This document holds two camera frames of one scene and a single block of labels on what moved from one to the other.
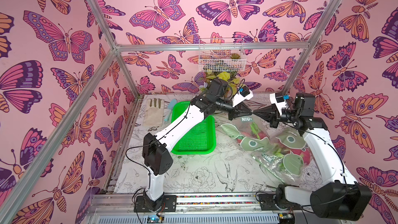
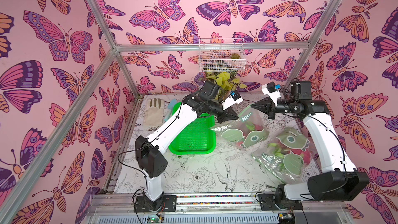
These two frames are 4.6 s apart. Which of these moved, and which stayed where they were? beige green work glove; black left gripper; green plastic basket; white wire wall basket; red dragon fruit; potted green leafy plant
Moved: black left gripper; red dragon fruit
Stayed: green plastic basket; white wire wall basket; potted green leafy plant; beige green work glove
